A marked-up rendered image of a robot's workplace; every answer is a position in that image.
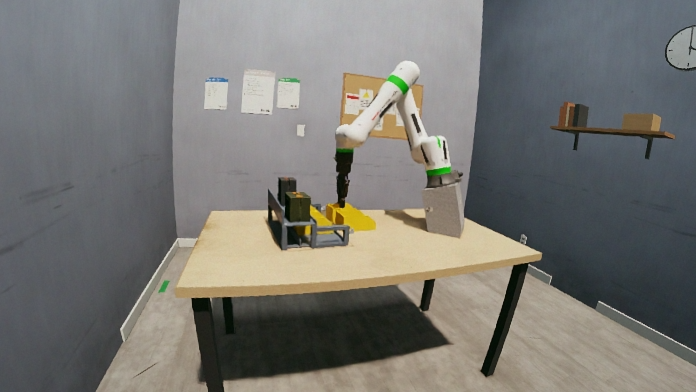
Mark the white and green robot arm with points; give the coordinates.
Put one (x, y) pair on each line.
(432, 151)

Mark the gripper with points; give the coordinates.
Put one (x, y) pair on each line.
(342, 182)

